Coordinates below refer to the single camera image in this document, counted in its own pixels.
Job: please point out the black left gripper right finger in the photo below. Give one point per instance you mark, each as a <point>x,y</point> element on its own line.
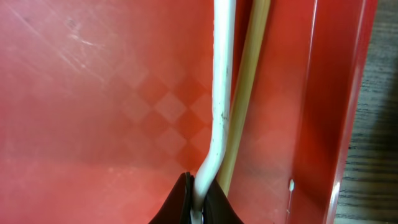
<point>217,209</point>

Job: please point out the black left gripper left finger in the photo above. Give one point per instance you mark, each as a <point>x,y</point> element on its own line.
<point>177,206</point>

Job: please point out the wooden chopstick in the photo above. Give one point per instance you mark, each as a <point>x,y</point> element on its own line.
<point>246,74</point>

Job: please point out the white plastic fork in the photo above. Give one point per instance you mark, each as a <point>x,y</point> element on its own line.
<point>223,38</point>

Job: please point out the red serving tray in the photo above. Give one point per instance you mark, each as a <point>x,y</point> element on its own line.
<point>105,103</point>

